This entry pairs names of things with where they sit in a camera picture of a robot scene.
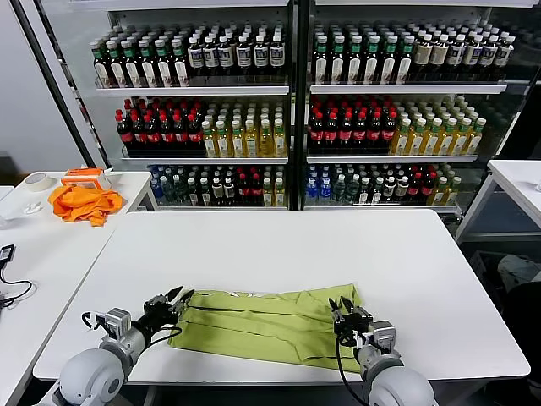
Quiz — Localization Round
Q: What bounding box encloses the light green t-shirt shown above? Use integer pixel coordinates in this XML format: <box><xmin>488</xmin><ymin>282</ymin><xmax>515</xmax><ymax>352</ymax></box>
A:
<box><xmin>167</xmin><ymin>283</ymin><xmax>365</xmax><ymax>374</ymax></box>

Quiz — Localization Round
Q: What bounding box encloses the black framed glass door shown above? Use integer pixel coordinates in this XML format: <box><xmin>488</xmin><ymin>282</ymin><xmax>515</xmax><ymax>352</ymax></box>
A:
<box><xmin>10</xmin><ymin>0</ymin><xmax>113</xmax><ymax>170</ymax></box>
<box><xmin>477</xmin><ymin>6</ymin><xmax>541</xmax><ymax>170</ymax></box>

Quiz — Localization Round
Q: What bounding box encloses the grey fabric bundle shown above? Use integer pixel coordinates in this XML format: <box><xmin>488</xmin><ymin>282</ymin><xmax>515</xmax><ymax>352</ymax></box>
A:
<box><xmin>496</xmin><ymin>255</ymin><xmax>541</xmax><ymax>293</ymax></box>

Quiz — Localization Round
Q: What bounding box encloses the black chair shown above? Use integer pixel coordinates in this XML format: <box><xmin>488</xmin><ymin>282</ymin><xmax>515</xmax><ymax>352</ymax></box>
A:
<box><xmin>502</xmin><ymin>281</ymin><xmax>541</xmax><ymax>381</ymax></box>

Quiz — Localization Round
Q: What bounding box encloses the orange and white box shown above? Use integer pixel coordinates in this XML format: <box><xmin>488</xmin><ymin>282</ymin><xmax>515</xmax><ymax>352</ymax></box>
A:
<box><xmin>61</xmin><ymin>167</ymin><xmax>113</xmax><ymax>192</ymax></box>

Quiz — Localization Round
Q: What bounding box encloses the dark tea bottle green cap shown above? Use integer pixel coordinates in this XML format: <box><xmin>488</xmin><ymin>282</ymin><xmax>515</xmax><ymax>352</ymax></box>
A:
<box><xmin>105</xmin><ymin>40</ymin><xmax>126</xmax><ymax>89</ymax></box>
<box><xmin>396</xmin><ymin>35</ymin><xmax>415</xmax><ymax>85</ymax></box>
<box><xmin>91</xmin><ymin>38</ymin><xmax>110</xmax><ymax>89</ymax></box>
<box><xmin>380</xmin><ymin>35</ymin><xmax>398</xmax><ymax>85</ymax></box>
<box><xmin>346</xmin><ymin>35</ymin><xmax>363</xmax><ymax>85</ymax></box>
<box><xmin>137</xmin><ymin>38</ymin><xmax>157</xmax><ymax>89</ymax></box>
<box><xmin>313</xmin><ymin>35</ymin><xmax>329</xmax><ymax>85</ymax></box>
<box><xmin>153</xmin><ymin>38</ymin><xmax>173</xmax><ymax>89</ymax></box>
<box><xmin>120</xmin><ymin>39</ymin><xmax>141</xmax><ymax>89</ymax></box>
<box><xmin>363</xmin><ymin>35</ymin><xmax>380</xmax><ymax>85</ymax></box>
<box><xmin>330</xmin><ymin>35</ymin><xmax>346</xmax><ymax>85</ymax></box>
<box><xmin>170</xmin><ymin>37</ymin><xmax>190</xmax><ymax>89</ymax></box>

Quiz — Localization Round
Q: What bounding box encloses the small cola bottle red cap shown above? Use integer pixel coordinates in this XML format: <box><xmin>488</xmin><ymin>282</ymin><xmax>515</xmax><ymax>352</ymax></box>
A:
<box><xmin>407</xmin><ymin>172</ymin><xmax>423</xmax><ymax>204</ymax></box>
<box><xmin>249</xmin><ymin>173</ymin><xmax>264</xmax><ymax>207</ymax></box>
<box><xmin>420</xmin><ymin>172</ymin><xmax>435</xmax><ymax>204</ymax></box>
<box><xmin>236</xmin><ymin>173</ymin><xmax>251</xmax><ymax>207</ymax></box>

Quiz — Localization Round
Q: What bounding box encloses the dark bottle blue label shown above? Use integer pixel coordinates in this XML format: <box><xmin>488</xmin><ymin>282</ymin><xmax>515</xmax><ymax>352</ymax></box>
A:
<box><xmin>217</xmin><ymin>36</ymin><xmax>234</xmax><ymax>80</ymax></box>
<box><xmin>202</xmin><ymin>36</ymin><xmax>220</xmax><ymax>80</ymax></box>
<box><xmin>445</xmin><ymin>34</ymin><xmax>466</xmax><ymax>81</ymax></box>
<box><xmin>268</xmin><ymin>35</ymin><xmax>285</xmax><ymax>80</ymax></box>
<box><xmin>478</xmin><ymin>35</ymin><xmax>500</xmax><ymax>81</ymax></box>
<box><xmin>493</xmin><ymin>35</ymin><xmax>516</xmax><ymax>81</ymax></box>
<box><xmin>235</xmin><ymin>35</ymin><xmax>252</xmax><ymax>80</ymax></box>
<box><xmin>186</xmin><ymin>36</ymin><xmax>203</xmax><ymax>80</ymax></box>
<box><xmin>252</xmin><ymin>35</ymin><xmax>269</xmax><ymax>80</ymax></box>
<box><xmin>462</xmin><ymin>35</ymin><xmax>483</xmax><ymax>81</ymax></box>

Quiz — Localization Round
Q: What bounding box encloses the white beverage display cabinet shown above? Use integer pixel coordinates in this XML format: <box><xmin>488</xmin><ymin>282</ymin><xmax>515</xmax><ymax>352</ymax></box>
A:
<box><xmin>295</xmin><ymin>0</ymin><xmax>529</xmax><ymax>215</ymax></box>
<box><xmin>67</xmin><ymin>0</ymin><xmax>297</xmax><ymax>212</ymax></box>

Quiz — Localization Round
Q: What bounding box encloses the beige masking tape roll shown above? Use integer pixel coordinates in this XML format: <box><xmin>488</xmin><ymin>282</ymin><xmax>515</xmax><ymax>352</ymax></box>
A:
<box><xmin>24</xmin><ymin>173</ymin><xmax>57</xmax><ymax>194</ymax></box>

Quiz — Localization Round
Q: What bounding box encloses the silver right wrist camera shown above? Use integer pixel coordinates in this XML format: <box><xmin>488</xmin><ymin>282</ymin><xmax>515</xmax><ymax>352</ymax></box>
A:
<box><xmin>370</xmin><ymin>320</ymin><xmax>399</xmax><ymax>354</ymax></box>

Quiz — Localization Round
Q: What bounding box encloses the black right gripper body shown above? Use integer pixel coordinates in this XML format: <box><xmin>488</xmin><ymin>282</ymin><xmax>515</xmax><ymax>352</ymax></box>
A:
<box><xmin>334</xmin><ymin>307</ymin><xmax>375</xmax><ymax>339</ymax></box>

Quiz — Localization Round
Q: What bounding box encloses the dark bottle beige label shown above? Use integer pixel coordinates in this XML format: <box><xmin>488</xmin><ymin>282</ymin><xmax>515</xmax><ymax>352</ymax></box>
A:
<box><xmin>413</xmin><ymin>34</ymin><xmax>432</xmax><ymax>81</ymax></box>
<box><xmin>429</xmin><ymin>34</ymin><xmax>449</xmax><ymax>81</ymax></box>

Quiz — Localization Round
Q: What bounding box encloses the crumpled orange cloth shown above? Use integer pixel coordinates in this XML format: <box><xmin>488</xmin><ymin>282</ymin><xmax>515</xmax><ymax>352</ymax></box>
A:
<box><xmin>47</xmin><ymin>184</ymin><xmax>124</xmax><ymax>228</ymax></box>

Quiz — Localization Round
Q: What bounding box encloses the white side table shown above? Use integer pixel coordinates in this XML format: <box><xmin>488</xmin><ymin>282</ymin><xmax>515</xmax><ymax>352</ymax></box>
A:
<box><xmin>0</xmin><ymin>170</ymin><xmax>154</xmax><ymax>406</ymax></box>
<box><xmin>455</xmin><ymin>159</ymin><xmax>541</xmax><ymax>244</ymax></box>

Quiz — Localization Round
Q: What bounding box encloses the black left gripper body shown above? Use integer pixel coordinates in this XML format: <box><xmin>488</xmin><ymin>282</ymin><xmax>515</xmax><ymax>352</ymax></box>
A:
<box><xmin>133</xmin><ymin>294</ymin><xmax>183</xmax><ymax>339</ymax></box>

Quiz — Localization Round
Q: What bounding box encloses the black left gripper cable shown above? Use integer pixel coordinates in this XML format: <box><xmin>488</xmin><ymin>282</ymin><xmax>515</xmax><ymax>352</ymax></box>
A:
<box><xmin>150</xmin><ymin>323</ymin><xmax>185</xmax><ymax>348</ymax></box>

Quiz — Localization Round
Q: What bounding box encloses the white shelf board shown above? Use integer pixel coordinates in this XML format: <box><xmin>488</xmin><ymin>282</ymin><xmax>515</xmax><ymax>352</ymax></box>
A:
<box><xmin>303</xmin><ymin>204</ymin><xmax>461</xmax><ymax>213</ymax></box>
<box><xmin>309</xmin><ymin>84</ymin><xmax>507</xmax><ymax>96</ymax></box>
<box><xmin>95</xmin><ymin>85</ymin><xmax>291</xmax><ymax>99</ymax></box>
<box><xmin>306</xmin><ymin>154</ymin><xmax>478</xmax><ymax>165</ymax></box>
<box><xmin>120</xmin><ymin>156</ymin><xmax>289</xmax><ymax>167</ymax></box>
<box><xmin>156</xmin><ymin>205</ymin><xmax>289</xmax><ymax>211</ymax></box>

